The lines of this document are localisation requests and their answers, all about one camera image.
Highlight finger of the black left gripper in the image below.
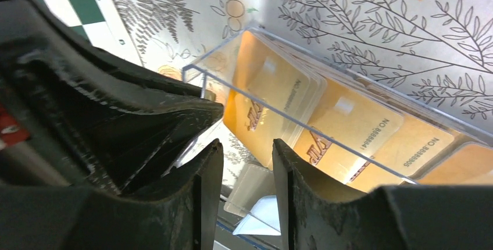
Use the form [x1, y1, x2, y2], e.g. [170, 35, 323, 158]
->
[1, 0, 201, 98]
[1, 0, 223, 194]

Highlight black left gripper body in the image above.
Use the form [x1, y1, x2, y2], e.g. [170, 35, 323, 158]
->
[1, 79, 81, 187]

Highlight clear acrylic card box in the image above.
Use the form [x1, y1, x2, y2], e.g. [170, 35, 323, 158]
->
[181, 21, 493, 187]

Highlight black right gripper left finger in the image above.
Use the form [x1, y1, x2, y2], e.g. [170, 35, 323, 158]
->
[1, 140, 223, 249]

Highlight gold VIP card stack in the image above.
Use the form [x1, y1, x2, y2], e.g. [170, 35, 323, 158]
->
[222, 30, 493, 193]

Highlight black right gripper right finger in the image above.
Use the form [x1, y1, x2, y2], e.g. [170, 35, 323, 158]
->
[272, 139, 492, 249]

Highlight green white chessboard mat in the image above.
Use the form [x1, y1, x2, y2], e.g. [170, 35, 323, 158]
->
[39, 0, 142, 65]

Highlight floral patterned table mat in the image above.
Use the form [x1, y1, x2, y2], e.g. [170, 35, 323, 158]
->
[113, 0, 492, 132]

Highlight grey card holder wallet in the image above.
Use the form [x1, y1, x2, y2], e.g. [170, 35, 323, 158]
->
[224, 162, 281, 236]

